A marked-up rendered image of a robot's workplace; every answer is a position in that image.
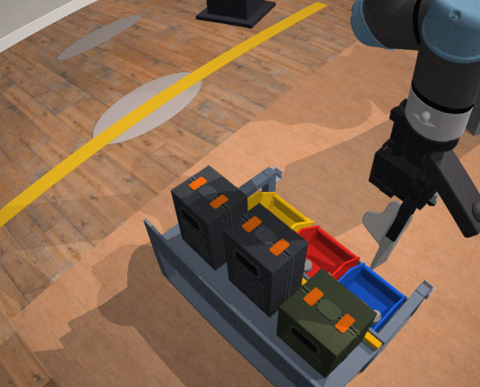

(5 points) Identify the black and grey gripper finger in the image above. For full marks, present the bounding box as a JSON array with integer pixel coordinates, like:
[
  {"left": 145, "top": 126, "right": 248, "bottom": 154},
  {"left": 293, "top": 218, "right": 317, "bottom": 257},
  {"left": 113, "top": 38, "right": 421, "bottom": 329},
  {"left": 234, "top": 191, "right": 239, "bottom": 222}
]
[
  {"left": 428, "top": 192, "right": 439, "bottom": 206},
  {"left": 362, "top": 192, "right": 422, "bottom": 270}
]

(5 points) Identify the blue bin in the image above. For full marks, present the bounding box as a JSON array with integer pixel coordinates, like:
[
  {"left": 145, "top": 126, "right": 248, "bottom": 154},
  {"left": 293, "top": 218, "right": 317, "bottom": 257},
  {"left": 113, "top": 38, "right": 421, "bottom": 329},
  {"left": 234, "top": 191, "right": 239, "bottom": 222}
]
[{"left": 338, "top": 262, "right": 407, "bottom": 332}]

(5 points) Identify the olive green tool case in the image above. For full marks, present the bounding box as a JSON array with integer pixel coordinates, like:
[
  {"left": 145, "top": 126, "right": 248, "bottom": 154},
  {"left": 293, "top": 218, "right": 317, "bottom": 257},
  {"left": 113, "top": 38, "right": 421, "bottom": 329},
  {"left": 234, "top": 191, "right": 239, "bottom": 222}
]
[{"left": 277, "top": 268, "right": 377, "bottom": 378}]

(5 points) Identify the dark grey metal shelf rack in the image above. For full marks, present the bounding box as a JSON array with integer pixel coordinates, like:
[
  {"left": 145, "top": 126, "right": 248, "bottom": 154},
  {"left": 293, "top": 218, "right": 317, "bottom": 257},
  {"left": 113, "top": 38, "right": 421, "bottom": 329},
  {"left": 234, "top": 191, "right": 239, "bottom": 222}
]
[{"left": 144, "top": 166, "right": 435, "bottom": 387}]

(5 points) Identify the grey metal disc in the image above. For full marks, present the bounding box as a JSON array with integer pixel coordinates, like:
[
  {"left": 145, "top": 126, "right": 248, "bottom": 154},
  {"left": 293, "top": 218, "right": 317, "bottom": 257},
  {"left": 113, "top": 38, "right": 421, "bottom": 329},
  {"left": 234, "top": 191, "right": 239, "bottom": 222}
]
[
  {"left": 372, "top": 310, "right": 381, "bottom": 325},
  {"left": 304, "top": 259, "right": 312, "bottom": 273}
]

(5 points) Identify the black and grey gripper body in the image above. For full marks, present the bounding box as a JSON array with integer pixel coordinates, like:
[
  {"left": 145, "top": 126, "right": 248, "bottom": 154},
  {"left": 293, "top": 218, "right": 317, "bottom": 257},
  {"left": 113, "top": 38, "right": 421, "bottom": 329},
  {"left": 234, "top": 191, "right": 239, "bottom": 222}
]
[{"left": 369, "top": 99, "right": 460, "bottom": 210}]

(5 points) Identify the yellow flat bar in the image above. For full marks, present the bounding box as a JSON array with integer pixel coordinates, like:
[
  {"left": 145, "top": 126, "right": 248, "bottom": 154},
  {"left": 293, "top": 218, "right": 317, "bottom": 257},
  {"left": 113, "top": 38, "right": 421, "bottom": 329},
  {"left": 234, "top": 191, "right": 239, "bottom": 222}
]
[{"left": 302, "top": 278, "right": 382, "bottom": 350}]

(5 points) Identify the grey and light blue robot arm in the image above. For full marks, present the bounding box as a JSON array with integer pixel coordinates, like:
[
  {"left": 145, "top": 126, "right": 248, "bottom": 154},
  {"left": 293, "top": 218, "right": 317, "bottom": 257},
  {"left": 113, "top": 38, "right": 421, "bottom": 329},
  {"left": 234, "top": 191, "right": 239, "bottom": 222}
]
[{"left": 350, "top": 0, "right": 480, "bottom": 238}]

